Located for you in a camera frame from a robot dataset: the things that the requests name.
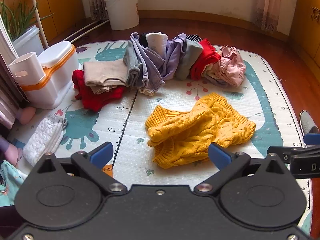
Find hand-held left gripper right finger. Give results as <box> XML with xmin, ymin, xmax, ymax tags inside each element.
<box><xmin>194</xmin><ymin>142</ymin><xmax>287</xmax><ymax>196</ymax></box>

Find beige lace curtain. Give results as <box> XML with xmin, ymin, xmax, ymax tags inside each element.
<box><xmin>86</xmin><ymin>0</ymin><xmax>108</xmax><ymax>22</ymax></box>

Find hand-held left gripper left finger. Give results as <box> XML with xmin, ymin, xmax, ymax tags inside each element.
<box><xmin>37</xmin><ymin>142</ymin><xmax>128</xmax><ymax>197</ymax></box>

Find white planter box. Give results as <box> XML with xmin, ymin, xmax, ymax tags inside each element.
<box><xmin>12</xmin><ymin>25</ymin><xmax>45</xmax><ymax>57</ymax></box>

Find grey green garment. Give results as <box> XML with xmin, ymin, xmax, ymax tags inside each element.
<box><xmin>175</xmin><ymin>40</ymin><xmax>203</xmax><ymax>81</ymax></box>

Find white floor pipe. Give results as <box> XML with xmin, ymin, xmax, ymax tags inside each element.
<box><xmin>65</xmin><ymin>19</ymin><xmax>110</xmax><ymax>43</ymax></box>

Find teal printed cloth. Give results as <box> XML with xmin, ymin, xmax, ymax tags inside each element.
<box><xmin>0</xmin><ymin>160</ymin><xmax>28</xmax><ymax>207</ymax></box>

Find dark striped garment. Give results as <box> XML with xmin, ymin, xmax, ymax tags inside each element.
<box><xmin>186</xmin><ymin>34</ymin><xmax>204</xmax><ymax>43</ymax></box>

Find green leafy plant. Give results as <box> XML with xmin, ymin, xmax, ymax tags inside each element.
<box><xmin>0</xmin><ymin>0</ymin><xmax>54</xmax><ymax>40</ymax></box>

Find yellow knit sweater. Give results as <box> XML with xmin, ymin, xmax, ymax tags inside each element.
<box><xmin>145</xmin><ymin>92</ymin><xmax>256</xmax><ymax>170</ymax></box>

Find white folded garment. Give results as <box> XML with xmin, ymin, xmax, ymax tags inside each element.
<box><xmin>146</xmin><ymin>32</ymin><xmax>167</xmax><ymax>55</ymax></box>

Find white orange storage box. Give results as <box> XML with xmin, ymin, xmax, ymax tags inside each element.
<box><xmin>21</xmin><ymin>41</ymin><xmax>80</xmax><ymax>110</ymax></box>

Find pink printed garment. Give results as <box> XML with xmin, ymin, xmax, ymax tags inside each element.
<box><xmin>215</xmin><ymin>46</ymin><xmax>247</xmax><ymax>87</ymax></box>

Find dark folded garment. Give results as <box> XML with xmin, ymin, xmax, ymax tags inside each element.
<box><xmin>138</xmin><ymin>32</ymin><xmax>150</xmax><ymax>48</ymax></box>

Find red garment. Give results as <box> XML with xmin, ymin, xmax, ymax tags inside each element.
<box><xmin>190</xmin><ymin>38</ymin><xmax>221</xmax><ymax>81</ymax></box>

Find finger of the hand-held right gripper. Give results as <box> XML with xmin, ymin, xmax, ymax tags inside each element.
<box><xmin>267</xmin><ymin>145</ymin><xmax>320</xmax><ymax>180</ymax></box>
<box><xmin>304</xmin><ymin>133</ymin><xmax>320</xmax><ymax>146</ymax></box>

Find pale grey blue garment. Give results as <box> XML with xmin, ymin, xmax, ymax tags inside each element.
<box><xmin>201</xmin><ymin>71</ymin><xmax>232</xmax><ymax>88</ymax></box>

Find red knit sweater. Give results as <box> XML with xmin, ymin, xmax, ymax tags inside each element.
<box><xmin>72</xmin><ymin>69</ymin><xmax>128</xmax><ymax>112</ymax></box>

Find lavender top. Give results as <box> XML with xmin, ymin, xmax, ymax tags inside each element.
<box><xmin>160</xmin><ymin>33</ymin><xmax>187</xmax><ymax>80</ymax></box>

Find white quilted garment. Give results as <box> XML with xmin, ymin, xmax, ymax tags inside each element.
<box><xmin>22</xmin><ymin>114</ymin><xmax>68</xmax><ymax>167</ymax></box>

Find pink slipper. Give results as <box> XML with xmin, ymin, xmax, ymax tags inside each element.
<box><xmin>16</xmin><ymin>106</ymin><xmax>37</xmax><ymax>125</ymax></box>
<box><xmin>0</xmin><ymin>134</ymin><xmax>23</xmax><ymax>169</ymax></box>

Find white metal rack pole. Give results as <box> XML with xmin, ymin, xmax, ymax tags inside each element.
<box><xmin>29</xmin><ymin>0</ymin><xmax>50</xmax><ymax>49</ymax></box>

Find cream garment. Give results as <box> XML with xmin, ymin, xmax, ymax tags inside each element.
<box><xmin>204</xmin><ymin>64</ymin><xmax>222</xmax><ymax>79</ymax></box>

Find printed foam play mat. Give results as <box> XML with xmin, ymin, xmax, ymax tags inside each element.
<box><xmin>7</xmin><ymin>41</ymin><xmax>313</xmax><ymax>239</ymax></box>

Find grey slipper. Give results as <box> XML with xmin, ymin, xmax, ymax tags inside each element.
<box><xmin>299</xmin><ymin>110</ymin><xmax>320</xmax><ymax>135</ymax></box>

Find grey lavender pants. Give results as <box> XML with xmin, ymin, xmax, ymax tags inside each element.
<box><xmin>123</xmin><ymin>32</ymin><xmax>166</xmax><ymax>97</ymax></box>

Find pink lace curtain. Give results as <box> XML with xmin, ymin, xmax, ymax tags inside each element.
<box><xmin>254</xmin><ymin>0</ymin><xmax>282</xmax><ymax>34</ymax></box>

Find beige folded garment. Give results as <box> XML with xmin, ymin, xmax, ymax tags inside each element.
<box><xmin>83</xmin><ymin>60</ymin><xmax>129</xmax><ymax>95</ymax></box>

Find carved wooden cabinet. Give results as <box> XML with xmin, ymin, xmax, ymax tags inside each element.
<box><xmin>289</xmin><ymin>0</ymin><xmax>320</xmax><ymax>64</ymax></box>

